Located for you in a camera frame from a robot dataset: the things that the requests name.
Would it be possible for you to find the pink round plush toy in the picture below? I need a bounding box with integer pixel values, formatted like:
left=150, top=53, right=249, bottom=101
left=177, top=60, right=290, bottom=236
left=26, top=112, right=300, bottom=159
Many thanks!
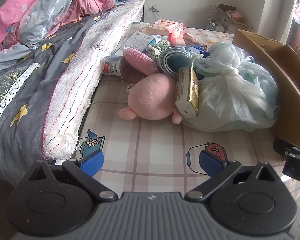
left=119, top=73, right=183, bottom=125

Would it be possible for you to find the blue tissue package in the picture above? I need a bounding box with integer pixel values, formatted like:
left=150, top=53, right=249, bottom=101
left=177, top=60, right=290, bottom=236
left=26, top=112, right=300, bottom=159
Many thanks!
left=186, top=46, right=210, bottom=57

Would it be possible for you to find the white blue paper box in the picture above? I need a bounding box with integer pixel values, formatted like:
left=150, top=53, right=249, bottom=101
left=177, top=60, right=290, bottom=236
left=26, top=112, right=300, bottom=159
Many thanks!
left=113, top=31, right=155, bottom=56

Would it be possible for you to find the white mattress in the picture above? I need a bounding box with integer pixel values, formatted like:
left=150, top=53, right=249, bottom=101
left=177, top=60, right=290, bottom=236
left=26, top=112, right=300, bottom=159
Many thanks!
left=42, top=0, right=146, bottom=159

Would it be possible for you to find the gold tissue pack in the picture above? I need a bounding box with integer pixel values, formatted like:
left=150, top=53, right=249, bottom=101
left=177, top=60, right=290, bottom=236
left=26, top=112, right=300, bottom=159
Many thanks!
left=175, top=66, right=199, bottom=119

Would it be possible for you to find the large white plastic bag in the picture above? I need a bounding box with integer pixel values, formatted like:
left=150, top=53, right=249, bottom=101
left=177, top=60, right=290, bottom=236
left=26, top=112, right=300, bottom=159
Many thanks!
left=183, top=42, right=279, bottom=132

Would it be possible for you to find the brown cardboard box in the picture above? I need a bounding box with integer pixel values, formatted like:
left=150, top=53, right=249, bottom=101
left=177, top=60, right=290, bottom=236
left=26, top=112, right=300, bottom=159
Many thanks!
left=232, top=29, right=300, bottom=147

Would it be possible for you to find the dark floral bed sheet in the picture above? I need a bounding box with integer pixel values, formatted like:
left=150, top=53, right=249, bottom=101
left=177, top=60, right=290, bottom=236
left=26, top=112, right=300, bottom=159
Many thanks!
left=0, top=14, right=101, bottom=186

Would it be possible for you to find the small white bottle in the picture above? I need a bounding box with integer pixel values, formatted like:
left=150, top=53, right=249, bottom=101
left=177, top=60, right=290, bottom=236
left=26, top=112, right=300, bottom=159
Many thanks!
left=101, top=55, right=122, bottom=76

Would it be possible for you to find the blue checked folded towel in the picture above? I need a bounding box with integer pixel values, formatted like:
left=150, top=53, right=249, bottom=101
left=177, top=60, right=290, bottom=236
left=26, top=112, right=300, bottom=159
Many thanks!
left=157, top=46, right=204, bottom=78

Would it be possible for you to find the pink knitted cloth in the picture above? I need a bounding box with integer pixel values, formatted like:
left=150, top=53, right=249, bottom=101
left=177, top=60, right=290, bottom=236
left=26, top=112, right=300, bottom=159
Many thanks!
left=123, top=48, right=159, bottom=76

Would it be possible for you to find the green patterned scrunchie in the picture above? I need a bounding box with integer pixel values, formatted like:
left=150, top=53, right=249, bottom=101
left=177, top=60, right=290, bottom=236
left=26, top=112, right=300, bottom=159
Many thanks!
left=146, top=40, right=170, bottom=61

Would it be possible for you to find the orange striped rolled towel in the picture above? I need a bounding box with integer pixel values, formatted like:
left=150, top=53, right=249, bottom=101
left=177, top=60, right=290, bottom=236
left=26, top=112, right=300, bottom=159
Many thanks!
left=183, top=33, right=204, bottom=47

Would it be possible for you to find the pink wet wipes pack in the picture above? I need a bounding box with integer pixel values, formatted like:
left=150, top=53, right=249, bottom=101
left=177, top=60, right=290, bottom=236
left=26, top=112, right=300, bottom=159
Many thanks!
left=142, top=19, right=184, bottom=42

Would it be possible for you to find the pink grey duvet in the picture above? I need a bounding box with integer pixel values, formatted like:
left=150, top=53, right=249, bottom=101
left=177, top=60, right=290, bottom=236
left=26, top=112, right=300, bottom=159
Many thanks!
left=0, top=0, right=116, bottom=52

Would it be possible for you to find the open cardboard box by wall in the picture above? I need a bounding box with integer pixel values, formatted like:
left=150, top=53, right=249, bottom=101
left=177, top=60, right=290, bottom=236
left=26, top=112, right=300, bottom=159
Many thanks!
left=213, top=4, right=254, bottom=34

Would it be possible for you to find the wall power socket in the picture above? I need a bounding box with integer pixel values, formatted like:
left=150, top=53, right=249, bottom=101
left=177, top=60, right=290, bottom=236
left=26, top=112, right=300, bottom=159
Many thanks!
left=151, top=5, right=159, bottom=12

